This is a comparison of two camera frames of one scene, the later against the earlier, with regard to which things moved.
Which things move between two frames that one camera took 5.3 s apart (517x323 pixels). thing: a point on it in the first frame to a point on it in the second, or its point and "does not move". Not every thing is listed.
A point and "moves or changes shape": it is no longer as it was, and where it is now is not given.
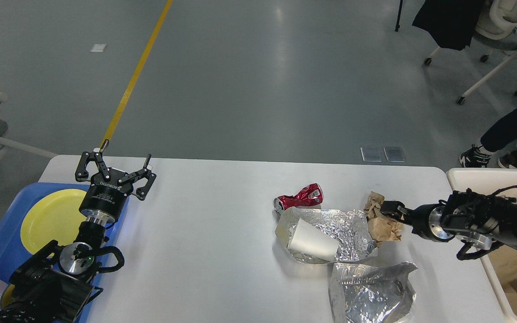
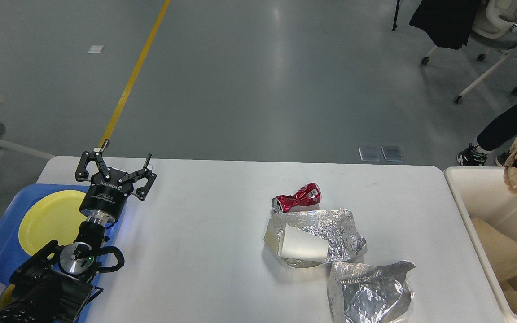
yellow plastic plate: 55,216 does not move
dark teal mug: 7,296 does not move
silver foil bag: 356,239 moves or changes shape
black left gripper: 104,201 does not move
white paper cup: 311,240 moves or changes shape
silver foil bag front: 364,294 does not move
